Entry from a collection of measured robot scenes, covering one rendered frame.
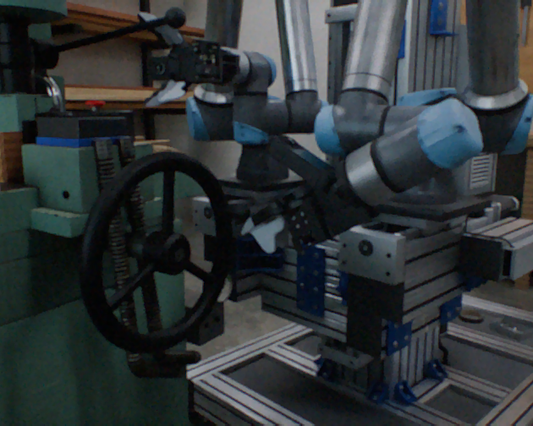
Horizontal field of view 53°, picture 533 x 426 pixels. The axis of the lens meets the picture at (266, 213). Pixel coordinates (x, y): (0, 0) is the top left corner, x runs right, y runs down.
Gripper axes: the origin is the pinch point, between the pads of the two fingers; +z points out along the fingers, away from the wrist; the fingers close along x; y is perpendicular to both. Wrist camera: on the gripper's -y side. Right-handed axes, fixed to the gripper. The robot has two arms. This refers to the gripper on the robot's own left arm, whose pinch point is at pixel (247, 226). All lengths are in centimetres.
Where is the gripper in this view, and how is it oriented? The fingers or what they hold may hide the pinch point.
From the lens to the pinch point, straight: 81.4
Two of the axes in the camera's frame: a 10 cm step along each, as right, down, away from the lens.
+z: -7.1, 4.0, 5.8
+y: 4.2, 9.0, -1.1
